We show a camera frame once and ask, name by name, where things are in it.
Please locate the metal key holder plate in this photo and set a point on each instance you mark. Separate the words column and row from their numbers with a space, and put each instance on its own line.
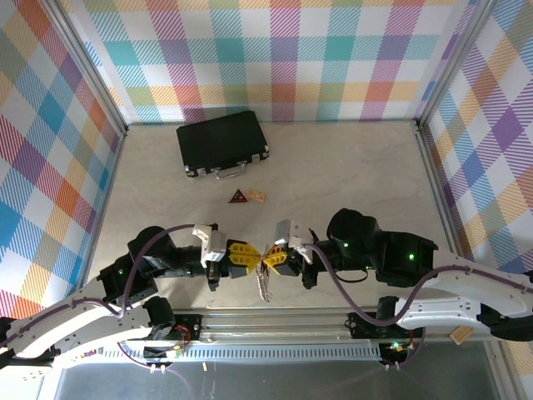
column 265, row 289

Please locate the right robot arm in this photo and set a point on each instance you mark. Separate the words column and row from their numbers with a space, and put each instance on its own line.
column 458, row 308

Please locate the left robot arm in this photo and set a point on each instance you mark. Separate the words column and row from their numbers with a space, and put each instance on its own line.
column 62, row 325

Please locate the red triangular badge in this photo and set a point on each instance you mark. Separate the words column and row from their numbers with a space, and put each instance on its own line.
column 238, row 198

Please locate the tan wooden piece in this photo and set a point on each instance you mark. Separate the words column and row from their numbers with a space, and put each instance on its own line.
column 257, row 196

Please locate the colourful printed card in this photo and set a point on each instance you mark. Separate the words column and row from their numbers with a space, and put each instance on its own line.
column 89, row 354

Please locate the small wooden block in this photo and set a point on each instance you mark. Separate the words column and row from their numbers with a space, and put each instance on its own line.
column 462, row 335

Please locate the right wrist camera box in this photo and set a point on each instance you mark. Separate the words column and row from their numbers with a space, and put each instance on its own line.
column 287, row 235

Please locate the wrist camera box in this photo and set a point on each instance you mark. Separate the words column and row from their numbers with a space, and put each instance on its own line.
column 287, row 235
column 208, row 246

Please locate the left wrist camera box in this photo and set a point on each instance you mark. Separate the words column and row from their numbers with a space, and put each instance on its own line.
column 208, row 246

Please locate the aluminium mounting rail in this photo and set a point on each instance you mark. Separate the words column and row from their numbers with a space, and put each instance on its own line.
column 270, row 323

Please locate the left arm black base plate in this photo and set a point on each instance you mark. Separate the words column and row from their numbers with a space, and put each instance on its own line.
column 189, row 327

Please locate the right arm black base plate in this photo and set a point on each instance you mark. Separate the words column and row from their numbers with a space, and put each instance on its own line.
column 362, row 327

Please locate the aluminium frame post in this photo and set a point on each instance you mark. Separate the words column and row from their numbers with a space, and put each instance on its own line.
column 453, row 62
column 88, row 62

